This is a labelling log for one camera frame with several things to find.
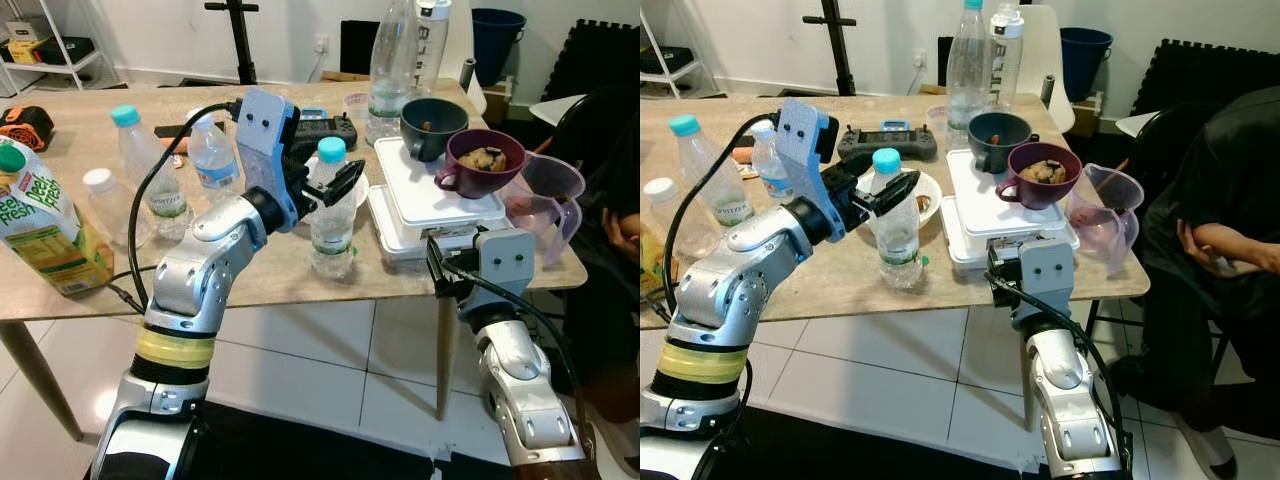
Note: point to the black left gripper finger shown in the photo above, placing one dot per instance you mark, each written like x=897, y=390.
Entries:
x=352, y=170
x=885, y=208
x=908, y=180
x=330, y=200

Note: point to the clear bottle teal cap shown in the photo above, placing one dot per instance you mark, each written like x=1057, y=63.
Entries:
x=333, y=245
x=700, y=160
x=897, y=250
x=135, y=150

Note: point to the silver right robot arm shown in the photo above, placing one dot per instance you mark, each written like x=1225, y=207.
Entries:
x=1065, y=400
x=520, y=380

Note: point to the person's bare forearm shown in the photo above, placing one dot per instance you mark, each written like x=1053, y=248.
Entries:
x=625, y=235
x=1240, y=250

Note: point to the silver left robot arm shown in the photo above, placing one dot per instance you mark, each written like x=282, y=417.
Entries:
x=200, y=280
x=730, y=290

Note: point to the black handheld controller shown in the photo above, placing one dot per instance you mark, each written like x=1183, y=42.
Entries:
x=335, y=130
x=890, y=142

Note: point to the white food container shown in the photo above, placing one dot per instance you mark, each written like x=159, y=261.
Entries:
x=385, y=235
x=958, y=245
x=410, y=190
x=975, y=205

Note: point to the light wooden table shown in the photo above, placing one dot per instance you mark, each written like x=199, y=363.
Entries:
x=950, y=283
x=78, y=130

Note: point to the clear plastic cup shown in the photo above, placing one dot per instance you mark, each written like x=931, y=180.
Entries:
x=356, y=105
x=936, y=118

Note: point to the clear bottle white cap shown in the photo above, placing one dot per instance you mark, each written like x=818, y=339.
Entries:
x=668, y=215
x=768, y=165
x=110, y=210
x=213, y=165

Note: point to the tall clear plastic bottle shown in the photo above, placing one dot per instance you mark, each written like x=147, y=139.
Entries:
x=967, y=90
x=392, y=80

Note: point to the small orange food piece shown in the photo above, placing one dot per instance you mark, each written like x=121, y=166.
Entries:
x=742, y=155
x=175, y=152

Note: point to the clear purple measuring jug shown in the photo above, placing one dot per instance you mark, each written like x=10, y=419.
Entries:
x=1110, y=215
x=550, y=195

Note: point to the black panel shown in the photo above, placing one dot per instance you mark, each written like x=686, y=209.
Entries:
x=946, y=60
x=358, y=48

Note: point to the black stand pole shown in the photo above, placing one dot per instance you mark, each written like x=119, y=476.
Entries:
x=240, y=45
x=840, y=55

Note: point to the tall printed white-cap bottle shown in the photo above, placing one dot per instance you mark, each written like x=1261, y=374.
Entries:
x=1005, y=60
x=432, y=50

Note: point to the white chair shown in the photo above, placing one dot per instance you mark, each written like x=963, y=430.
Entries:
x=462, y=60
x=1048, y=60

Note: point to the person in dark clothes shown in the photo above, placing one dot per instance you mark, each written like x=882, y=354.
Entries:
x=1230, y=170
x=600, y=160

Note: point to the dark blue bucket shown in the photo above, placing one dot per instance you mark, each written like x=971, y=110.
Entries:
x=1085, y=60
x=498, y=45

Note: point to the small white table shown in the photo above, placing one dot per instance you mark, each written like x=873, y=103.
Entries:
x=555, y=108
x=1135, y=123

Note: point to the white shelf rack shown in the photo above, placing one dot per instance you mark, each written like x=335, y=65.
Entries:
x=685, y=78
x=60, y=70

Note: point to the green yellow juice carton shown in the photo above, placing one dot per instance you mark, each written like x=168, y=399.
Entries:
x=652, y=265
x=40, y=235

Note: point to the black bag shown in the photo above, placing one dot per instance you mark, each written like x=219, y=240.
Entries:
x=62, y=50
x=665, y=60

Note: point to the black foam mat stack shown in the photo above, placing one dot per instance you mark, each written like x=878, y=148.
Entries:
x=1210, y=75
x=600, y=60

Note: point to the orange black tool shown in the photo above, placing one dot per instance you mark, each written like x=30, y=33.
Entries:
x=25, y=128

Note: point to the white slipper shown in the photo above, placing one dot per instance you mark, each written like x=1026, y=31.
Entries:
x=1220, y=455

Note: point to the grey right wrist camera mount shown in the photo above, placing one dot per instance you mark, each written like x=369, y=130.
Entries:
x=1045, y=280
x=508, y=265

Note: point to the white wall socket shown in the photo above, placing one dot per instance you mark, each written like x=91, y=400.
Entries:
x=322, y=45
x=919, y=59

